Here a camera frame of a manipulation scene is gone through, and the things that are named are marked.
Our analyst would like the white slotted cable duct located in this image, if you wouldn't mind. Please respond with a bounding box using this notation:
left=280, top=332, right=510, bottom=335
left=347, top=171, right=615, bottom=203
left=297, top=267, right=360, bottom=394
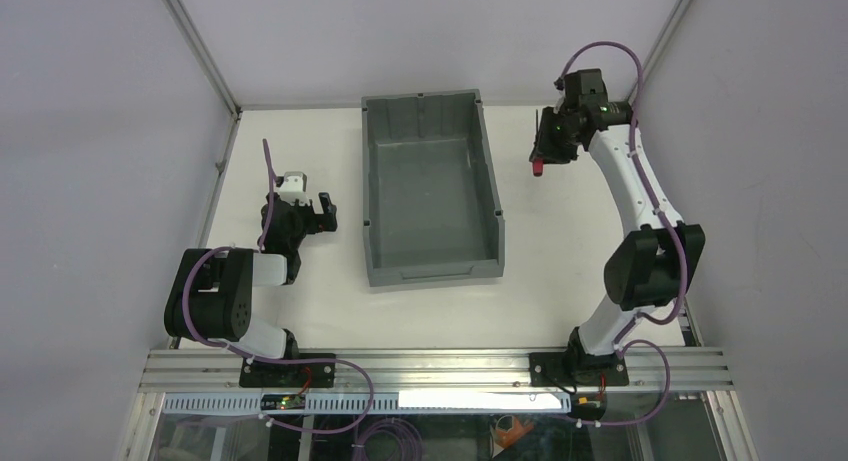
left=162, top=390, right=571, bottom=416

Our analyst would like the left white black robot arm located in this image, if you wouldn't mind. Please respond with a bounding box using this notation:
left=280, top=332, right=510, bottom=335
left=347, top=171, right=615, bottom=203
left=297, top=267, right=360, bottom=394
left=163, top=192, right=338, bottom=362

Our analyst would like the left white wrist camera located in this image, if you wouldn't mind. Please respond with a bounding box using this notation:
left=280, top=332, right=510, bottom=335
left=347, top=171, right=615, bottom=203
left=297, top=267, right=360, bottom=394
left=275, top=171, right=312, bottom=206

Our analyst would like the small green circuit board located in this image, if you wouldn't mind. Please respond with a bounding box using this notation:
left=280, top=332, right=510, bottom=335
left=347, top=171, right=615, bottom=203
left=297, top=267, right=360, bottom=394
left=260, top=394, right=307, bottom=411

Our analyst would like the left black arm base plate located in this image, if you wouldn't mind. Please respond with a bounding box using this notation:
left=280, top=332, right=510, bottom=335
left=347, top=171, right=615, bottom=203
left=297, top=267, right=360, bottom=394
left=238, top=353, right=337, bottom=389

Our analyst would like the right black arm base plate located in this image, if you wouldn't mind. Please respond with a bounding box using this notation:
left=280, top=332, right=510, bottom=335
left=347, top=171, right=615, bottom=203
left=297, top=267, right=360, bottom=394
left=528, top=352, right=630, bottom=387

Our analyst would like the purple cable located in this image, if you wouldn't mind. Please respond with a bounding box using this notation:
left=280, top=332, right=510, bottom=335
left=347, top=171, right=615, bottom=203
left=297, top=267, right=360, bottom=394
left=181, top=138, right=425, bottom=461
left=555, top=40, right=690, bottom=427

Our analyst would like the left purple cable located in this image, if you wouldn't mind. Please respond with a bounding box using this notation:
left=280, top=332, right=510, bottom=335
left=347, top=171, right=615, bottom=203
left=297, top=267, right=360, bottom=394
left=181, top=138, right=425, bottom=461

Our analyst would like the orange object under table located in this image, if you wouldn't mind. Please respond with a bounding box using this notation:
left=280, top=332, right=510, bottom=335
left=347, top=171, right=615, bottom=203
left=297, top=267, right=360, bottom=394
left=491, top=415, right=535, bottom=449

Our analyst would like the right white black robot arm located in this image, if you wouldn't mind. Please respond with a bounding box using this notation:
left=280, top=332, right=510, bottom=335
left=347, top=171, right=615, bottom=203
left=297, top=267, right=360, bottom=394
left=530, top=102, right=706, bottom=374

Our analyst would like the red handled black screwdriver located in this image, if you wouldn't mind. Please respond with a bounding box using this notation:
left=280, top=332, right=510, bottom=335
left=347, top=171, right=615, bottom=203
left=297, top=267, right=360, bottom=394
left=529, top=110, right=544, bottom=177

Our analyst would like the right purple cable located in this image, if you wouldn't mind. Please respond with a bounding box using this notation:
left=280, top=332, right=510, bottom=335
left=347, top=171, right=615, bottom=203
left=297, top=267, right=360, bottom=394
left=555, top=40, right=690, bottom=427

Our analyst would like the aluminium extrusion rail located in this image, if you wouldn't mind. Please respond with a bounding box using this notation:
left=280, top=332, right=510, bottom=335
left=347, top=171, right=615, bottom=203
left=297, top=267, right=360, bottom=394
left=138, top=347, right=734, bottom=393

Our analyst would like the grey plastic storage bin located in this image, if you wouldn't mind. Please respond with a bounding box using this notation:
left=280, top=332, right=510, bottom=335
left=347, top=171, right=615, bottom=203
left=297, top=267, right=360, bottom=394
left=361, top=89, right=505, bottom=287

